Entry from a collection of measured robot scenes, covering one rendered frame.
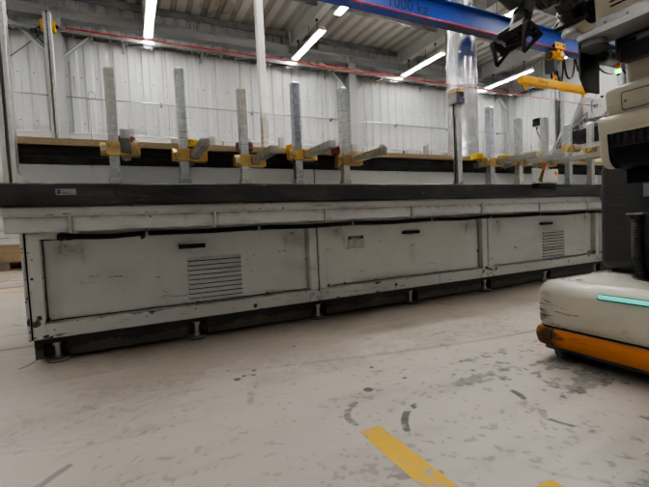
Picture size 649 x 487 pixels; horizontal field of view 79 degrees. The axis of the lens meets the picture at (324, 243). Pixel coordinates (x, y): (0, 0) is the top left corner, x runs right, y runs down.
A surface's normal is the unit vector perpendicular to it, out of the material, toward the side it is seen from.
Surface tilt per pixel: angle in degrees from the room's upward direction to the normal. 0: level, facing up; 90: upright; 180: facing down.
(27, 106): 90
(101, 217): 90
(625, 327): 90
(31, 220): 90
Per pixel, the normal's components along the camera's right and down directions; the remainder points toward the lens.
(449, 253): 0.44, 0.03
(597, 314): -0.89, 0.07
